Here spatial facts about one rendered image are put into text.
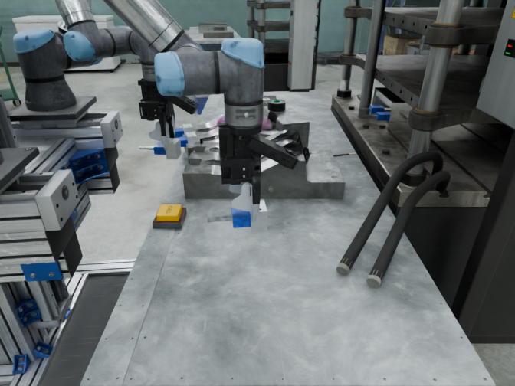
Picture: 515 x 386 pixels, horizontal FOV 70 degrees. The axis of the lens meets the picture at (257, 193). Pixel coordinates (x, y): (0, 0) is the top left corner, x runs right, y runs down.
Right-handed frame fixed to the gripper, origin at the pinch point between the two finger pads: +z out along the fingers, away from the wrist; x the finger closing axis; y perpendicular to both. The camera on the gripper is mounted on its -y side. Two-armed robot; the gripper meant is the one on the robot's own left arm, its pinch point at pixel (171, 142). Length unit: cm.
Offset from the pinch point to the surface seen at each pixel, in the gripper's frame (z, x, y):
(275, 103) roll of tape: 1, -51, -30
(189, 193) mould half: 13.0, 9.0, -7.4
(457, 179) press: 16, -17, -98
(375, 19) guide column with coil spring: -31, -86, -73
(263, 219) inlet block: 1, 39, -33
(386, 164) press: 16, -28, -75
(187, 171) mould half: 6.0, 8.0, -7.0
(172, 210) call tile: 11.3, 22.3, -6.3
